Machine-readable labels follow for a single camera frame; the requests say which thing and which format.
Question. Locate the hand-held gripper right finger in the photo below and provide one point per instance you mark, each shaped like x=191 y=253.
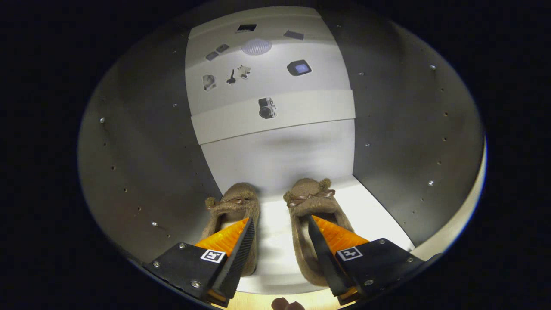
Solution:
x=327 y=258

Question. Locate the brown fuzzy shoe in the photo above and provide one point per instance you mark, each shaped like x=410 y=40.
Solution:
x=310 y=202
x=234 y=206

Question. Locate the dark grey shoe cabinet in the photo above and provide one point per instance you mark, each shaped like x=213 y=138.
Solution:
x=280 y=155

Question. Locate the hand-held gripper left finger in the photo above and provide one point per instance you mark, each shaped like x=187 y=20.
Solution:
x=239 y=262

